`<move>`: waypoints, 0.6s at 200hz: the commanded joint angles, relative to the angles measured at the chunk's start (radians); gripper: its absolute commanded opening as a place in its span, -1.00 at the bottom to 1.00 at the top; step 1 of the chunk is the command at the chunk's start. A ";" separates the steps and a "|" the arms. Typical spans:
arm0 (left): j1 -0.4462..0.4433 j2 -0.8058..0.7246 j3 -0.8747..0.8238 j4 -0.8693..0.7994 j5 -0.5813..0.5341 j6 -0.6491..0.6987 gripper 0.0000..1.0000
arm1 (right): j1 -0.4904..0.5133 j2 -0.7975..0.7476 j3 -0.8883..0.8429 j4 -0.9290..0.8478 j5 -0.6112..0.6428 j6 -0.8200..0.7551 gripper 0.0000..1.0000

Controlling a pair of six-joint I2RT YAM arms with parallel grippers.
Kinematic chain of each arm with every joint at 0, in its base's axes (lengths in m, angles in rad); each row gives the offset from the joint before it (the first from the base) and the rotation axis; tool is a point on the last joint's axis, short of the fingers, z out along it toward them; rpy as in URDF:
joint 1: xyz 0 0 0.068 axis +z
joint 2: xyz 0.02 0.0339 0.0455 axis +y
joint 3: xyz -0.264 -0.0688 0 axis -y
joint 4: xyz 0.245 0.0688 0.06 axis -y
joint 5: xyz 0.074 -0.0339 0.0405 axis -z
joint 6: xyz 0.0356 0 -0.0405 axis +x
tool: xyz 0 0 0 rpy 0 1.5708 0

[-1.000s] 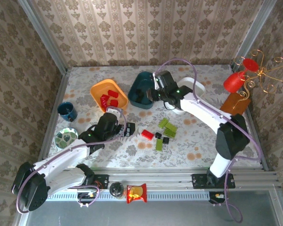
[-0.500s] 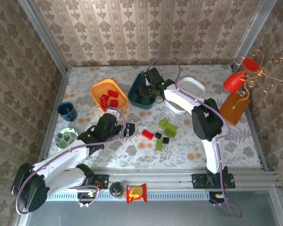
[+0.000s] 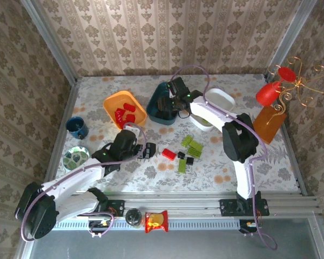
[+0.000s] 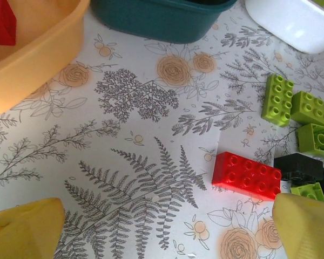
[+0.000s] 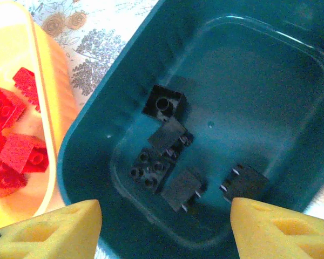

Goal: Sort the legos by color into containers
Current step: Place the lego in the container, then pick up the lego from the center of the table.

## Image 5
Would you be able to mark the orange plastic container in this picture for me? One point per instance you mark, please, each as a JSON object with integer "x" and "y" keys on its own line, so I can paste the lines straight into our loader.
{"x": 54, "y": 108}

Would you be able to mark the teal plastic container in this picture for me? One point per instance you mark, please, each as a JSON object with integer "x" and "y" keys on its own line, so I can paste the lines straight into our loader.
{"x": 232, "y": 94}

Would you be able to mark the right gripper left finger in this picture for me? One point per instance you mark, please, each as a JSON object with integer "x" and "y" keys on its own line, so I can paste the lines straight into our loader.
{"x": 43, "y": 232}

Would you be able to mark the black lego brick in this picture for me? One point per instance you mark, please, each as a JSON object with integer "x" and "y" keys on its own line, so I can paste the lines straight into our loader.
{"x": 168, "y": 135}
{"x": 164, "y": 103}
{"x": 245, "y": 183}
{"x": 182, "y": 191}
{"x": 149, "y": 170}

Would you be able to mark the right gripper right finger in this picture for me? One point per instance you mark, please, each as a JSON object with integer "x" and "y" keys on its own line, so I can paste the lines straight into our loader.
{"x": 286, "y": 232}

